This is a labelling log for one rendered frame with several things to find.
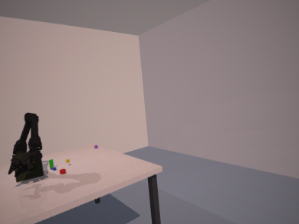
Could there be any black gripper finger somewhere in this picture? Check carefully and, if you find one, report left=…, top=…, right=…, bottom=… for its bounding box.
left=8, top=162, right=20, bottom=174
left=15, top=166, right=26, bottom=177

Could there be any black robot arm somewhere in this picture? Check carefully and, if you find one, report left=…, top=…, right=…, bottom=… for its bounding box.
left=13, top=113, right=43, bottom=171

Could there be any red block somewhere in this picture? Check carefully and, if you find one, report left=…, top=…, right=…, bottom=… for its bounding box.
left=59, top=169, right=66, bottom=174

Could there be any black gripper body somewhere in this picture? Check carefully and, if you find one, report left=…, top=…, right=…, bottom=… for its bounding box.
left=11, top=154, right=32, bottom=171

